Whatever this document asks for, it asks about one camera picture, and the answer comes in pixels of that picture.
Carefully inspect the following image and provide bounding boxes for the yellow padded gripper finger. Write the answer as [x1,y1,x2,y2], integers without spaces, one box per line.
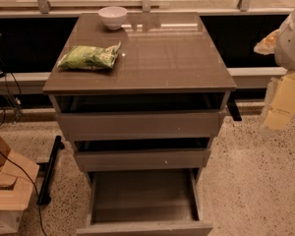
[259,73,295,136]

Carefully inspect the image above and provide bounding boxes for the green jalapeno chip bag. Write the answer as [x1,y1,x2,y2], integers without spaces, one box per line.
[57,42,121,70]

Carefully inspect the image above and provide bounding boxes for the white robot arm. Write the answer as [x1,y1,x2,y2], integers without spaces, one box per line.
[254,9,295,137]

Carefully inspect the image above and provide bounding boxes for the grey drawer cabinet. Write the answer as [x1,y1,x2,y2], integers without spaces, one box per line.
[41,12,238,236]

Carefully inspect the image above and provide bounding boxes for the grey middle drawer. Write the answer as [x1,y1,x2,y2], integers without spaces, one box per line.
[75,148,210,172]

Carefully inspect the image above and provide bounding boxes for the grey drawer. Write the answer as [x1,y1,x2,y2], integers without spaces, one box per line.
[58,110,226,142]
[75,148,210,172]
[77,169,212,236]

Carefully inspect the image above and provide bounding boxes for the grey bottom drawer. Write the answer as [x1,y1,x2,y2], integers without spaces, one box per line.
[77,169,212,236]

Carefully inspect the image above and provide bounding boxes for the grey top drawer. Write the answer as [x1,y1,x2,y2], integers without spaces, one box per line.
[58,110,226,142]

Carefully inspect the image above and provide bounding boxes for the black table leg foot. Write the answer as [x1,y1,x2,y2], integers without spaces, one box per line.
[227,94,242,121]

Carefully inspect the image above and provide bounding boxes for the white ceramic bowl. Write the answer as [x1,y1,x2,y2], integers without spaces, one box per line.
[98,6,128,30]

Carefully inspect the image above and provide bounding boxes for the black metal stand leg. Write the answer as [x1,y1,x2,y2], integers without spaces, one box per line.
[37,136,65,206]

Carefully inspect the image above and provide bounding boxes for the open cardboard box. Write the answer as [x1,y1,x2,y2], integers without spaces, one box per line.
[0,136,39,234]

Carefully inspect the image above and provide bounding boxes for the black cable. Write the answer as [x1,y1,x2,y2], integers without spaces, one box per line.
[0,139,49,236]

